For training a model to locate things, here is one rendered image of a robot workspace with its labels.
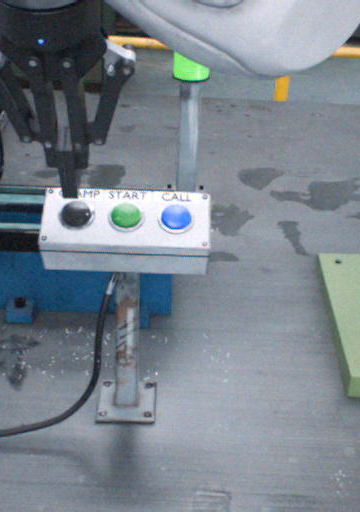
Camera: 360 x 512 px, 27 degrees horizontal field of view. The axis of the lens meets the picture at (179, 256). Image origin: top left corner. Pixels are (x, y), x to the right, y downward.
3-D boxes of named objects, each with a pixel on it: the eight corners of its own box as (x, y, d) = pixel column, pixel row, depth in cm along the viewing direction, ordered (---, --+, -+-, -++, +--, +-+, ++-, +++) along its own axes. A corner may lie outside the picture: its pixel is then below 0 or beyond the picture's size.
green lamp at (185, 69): (173, 81, 124) (174, 54, 122) (173, 70, 129) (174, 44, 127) (209, 82, 124) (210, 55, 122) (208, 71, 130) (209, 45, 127)
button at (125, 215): (110, 234, 76) (109, 224, 74) (112, 210, 77) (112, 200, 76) (140, 235, 76) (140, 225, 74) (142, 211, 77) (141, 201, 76)
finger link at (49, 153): (54, 131, 64) (19, 129, 64) (60, 168, 68) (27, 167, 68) (56, 118, 65) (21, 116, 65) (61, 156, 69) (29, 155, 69)
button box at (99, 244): (42, 270, 78) (36, 241, 73) (50, 214, 82) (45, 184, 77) (208, 276, 78) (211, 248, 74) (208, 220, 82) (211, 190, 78)
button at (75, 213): (61, 232, 76) (59, 222, 74) (64, 208, 77) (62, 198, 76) (90, 234, 76) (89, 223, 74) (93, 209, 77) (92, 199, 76)
